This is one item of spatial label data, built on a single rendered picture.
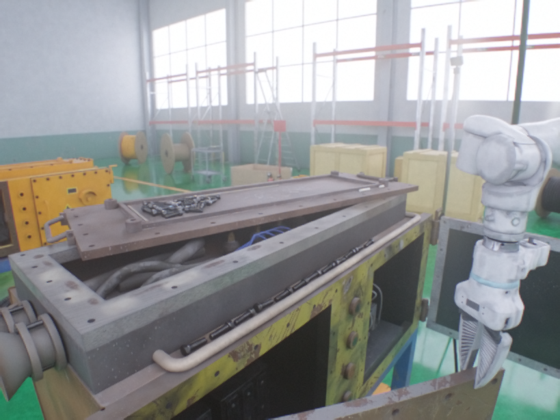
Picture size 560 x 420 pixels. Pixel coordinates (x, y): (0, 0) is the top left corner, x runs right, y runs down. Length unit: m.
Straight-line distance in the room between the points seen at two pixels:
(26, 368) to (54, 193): 2.65
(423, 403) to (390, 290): 1.13
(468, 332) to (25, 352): 0.73
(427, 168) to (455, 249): 4.07
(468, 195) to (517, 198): 5.06
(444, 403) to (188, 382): 0.42
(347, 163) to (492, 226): 5.75
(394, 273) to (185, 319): 1.19
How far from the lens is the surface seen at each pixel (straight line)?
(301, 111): 11.95
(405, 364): 2.09
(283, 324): 0.77
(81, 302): 0.67
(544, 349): 1.75
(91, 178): 3.37
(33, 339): 0.70
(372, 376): 1.45
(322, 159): 6.55
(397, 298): 1.74
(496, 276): 0.58
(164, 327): 0.65
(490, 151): 0.54
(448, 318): 1.81
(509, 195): 0.54
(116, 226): 1.00
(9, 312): 0.86
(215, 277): 0.69
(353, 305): 1.03
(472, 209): 5.61
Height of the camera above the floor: 1.63
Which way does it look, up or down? 15 degrees down
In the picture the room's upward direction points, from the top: straight up
